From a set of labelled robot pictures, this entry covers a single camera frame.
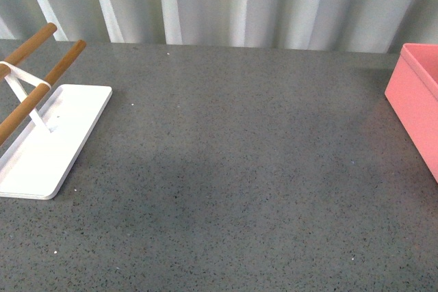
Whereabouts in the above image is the white towel rack with wooden bars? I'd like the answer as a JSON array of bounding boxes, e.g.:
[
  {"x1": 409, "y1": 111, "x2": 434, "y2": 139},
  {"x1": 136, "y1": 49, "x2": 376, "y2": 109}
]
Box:
[{"x1": 1, "y1": 23, "x2": 112, "y2": 200}]

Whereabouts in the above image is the pink plastic box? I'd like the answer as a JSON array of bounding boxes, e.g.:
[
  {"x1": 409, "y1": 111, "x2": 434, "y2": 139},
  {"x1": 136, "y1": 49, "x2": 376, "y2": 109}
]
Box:
[{"x1": 385, "y1": 43, "x2": 437, "y2": 178}]

